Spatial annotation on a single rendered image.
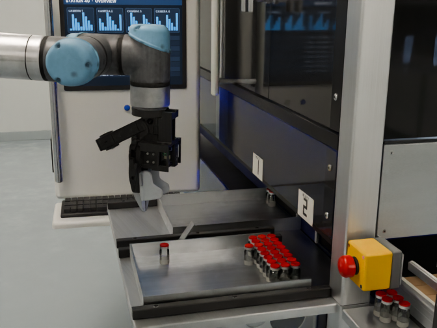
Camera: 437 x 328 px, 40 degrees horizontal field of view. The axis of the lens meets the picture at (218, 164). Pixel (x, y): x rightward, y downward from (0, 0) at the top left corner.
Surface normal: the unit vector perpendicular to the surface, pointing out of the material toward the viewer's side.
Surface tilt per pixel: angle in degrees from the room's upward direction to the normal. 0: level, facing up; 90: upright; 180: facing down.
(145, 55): 91
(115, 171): 90
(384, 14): 90
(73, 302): 0
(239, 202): 0
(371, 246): 0
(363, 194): 90
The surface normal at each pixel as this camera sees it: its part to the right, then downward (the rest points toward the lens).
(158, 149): -0.29, 0.26
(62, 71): -0.06, 0.26
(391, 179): 0.25, 0.25
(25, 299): 0.01, -0.96
